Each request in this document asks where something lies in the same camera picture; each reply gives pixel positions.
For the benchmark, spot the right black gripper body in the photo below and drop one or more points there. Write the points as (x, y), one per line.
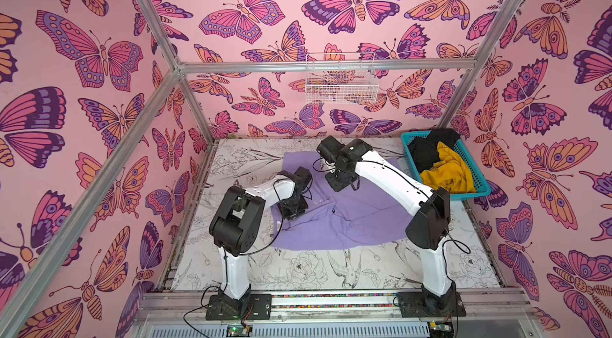
(340, 181)

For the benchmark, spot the black t-shirt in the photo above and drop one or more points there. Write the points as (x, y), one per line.
(424, 150)

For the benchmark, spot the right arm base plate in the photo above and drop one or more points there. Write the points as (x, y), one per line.
(424, 304)

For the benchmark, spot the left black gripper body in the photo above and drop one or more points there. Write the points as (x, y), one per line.
(290, 210)

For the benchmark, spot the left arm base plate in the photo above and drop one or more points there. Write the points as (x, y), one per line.
(239, 307)

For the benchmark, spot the lavender purple t-shirt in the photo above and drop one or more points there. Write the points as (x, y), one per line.
(339, 220)

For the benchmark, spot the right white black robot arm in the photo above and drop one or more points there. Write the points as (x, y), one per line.
(429, 209)

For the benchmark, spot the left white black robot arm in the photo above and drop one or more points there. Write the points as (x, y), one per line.
(235, 225)

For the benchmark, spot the white wire wall basket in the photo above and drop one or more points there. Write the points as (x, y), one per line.
(341, 81)

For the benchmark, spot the mustard yellow t-shirt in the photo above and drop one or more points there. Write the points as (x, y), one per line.
(450, 173)

